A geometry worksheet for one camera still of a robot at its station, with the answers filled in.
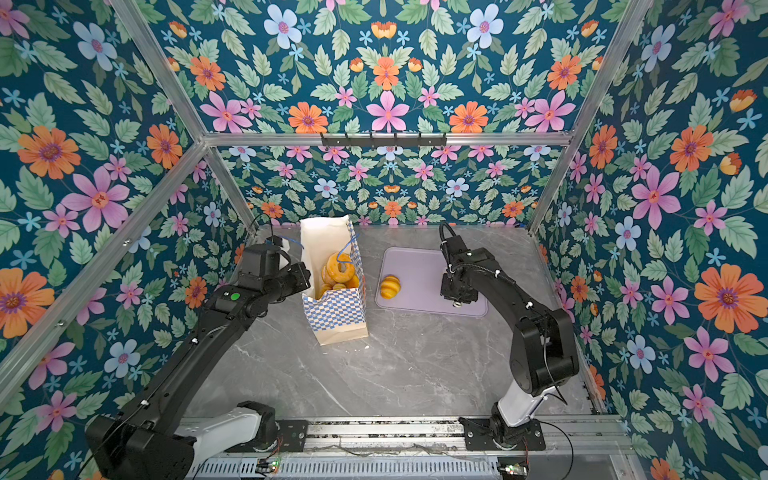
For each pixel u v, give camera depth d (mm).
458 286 744
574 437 746
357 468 734
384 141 932
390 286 985
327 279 971
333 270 958
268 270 581
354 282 992
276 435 719
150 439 368
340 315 787
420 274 1080
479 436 729
